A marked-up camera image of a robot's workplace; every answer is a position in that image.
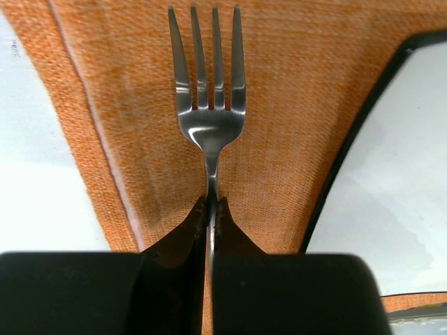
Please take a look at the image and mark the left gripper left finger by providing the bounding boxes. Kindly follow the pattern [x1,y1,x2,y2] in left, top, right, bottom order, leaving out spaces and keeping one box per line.
[1,198,207,334]

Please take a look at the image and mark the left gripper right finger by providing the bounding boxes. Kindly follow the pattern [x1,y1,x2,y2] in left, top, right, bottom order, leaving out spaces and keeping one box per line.
[212,198,391,334]

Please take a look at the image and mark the white square plate black rim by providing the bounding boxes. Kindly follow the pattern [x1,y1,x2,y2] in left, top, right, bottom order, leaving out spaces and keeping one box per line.
[300,30,446,296]

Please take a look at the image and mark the silver fork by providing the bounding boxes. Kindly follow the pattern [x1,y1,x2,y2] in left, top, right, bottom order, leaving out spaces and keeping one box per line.
[168,6,247,269]

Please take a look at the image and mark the orange cloth placemat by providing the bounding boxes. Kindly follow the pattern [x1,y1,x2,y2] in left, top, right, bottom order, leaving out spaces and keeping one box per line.
[1,1,446,334]

